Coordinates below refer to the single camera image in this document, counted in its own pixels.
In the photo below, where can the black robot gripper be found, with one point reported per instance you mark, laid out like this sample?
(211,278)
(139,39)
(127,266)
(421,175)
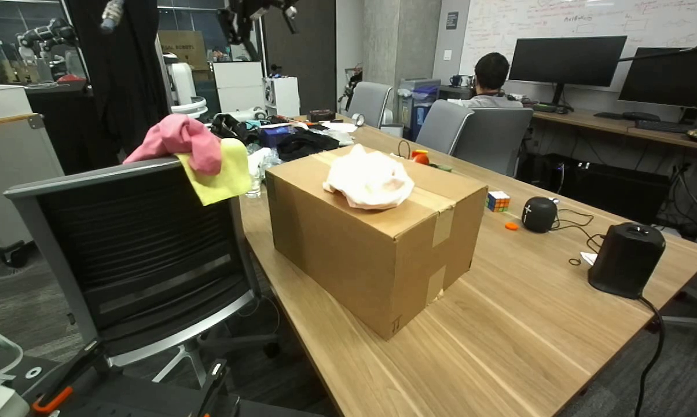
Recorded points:
(236,17)

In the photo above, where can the pink towel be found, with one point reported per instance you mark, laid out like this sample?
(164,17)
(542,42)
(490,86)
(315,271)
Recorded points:
(183,134)

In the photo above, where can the yellow microfiber towel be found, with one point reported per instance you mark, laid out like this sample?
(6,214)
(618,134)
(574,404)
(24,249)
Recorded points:
(234,177)

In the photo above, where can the peach beige towel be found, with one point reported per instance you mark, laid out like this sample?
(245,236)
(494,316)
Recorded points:
(368,180)

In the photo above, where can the sealed brown cardboard box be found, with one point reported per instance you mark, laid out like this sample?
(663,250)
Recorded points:
(381,265)

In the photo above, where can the pile of dark clutter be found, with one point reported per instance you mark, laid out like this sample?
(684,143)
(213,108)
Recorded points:
(287,143)

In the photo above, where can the grey office chair far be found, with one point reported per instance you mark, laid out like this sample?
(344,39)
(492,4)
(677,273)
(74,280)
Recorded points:
(370,103)

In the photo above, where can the grey office chair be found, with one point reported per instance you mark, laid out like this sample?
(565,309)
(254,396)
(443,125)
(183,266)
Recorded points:
(486,137)
(370,103)

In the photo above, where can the black mesh office chair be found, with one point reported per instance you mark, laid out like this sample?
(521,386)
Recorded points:
(141,263)

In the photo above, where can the person in grey shirt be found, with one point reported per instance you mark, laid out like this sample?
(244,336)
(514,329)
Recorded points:
(490,79)

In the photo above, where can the grey office chair near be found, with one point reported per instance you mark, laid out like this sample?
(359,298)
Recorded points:
(486,137)

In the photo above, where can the colourful puzzle cube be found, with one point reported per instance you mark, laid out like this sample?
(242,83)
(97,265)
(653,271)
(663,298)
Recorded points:
(499,199)

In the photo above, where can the left black computer monitor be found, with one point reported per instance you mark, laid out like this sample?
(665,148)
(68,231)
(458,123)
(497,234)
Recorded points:
(558,61)

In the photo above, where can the black computer monitor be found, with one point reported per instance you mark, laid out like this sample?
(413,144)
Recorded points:
(663,75)
(558,61)

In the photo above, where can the small round black speaker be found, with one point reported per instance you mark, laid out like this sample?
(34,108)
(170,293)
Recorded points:
(540,214)

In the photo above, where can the wooden side desk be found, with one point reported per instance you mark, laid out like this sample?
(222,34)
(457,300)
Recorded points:
(618,129)

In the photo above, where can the right black computer monitor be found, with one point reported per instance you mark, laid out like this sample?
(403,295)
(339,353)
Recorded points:
(663,75)

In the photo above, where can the black cylindrical speaker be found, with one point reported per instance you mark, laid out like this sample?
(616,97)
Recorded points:
(626,260)

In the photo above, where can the orange handled tool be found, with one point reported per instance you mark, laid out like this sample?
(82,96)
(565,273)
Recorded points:
(52,402)

